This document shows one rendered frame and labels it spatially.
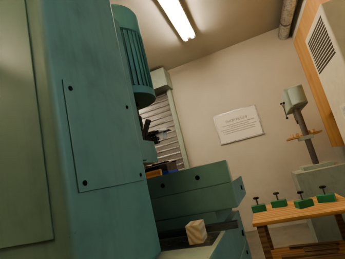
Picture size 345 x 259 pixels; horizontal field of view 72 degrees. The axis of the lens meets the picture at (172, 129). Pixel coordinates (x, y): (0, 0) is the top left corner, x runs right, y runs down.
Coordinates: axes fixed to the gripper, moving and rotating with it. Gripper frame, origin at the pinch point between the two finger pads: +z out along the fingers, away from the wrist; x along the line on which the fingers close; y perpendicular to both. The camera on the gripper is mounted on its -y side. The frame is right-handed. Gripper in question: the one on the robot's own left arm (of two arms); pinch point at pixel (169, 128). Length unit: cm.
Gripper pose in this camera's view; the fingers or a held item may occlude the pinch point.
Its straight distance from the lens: 145.1
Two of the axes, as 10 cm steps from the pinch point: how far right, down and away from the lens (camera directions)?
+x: -1.3, -0.3, -9.9
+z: 9.6, -2.5, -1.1
